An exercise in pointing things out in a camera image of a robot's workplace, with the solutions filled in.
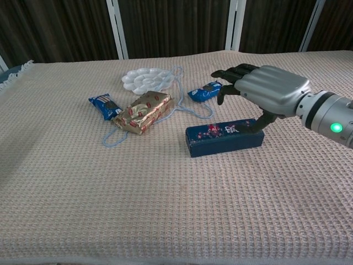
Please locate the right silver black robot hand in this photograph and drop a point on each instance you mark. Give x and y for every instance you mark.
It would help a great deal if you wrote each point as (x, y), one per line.
(273, 89)

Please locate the blue glasses case grey lining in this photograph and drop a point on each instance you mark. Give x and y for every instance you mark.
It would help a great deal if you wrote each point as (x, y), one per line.
(220, 146)

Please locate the short blue cookie packet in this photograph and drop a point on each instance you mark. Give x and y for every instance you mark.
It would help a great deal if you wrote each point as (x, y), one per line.
(204, 94)

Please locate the dark brown curtain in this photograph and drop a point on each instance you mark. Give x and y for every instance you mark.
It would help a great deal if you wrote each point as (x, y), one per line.
(176, 25)

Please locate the white flower paint palette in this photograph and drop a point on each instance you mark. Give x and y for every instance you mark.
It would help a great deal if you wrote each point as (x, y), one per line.
(146, 80)

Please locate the gold red snack packet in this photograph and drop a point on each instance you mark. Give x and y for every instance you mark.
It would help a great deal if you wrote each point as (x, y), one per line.
(143, 113)

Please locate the beige waffle tablecloth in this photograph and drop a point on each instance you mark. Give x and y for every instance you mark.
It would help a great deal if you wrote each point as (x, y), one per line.
(165, 207)

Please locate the long blue cookie packet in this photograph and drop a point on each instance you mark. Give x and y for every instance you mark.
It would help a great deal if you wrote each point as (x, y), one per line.
(106, 107)

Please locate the blue padded table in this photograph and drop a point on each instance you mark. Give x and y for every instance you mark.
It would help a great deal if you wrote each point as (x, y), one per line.
(8, 74)

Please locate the white frame post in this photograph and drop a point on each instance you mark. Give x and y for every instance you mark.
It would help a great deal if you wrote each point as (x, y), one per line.
(2, 64)
(311, 27)
(234, 27)
(117, 30)

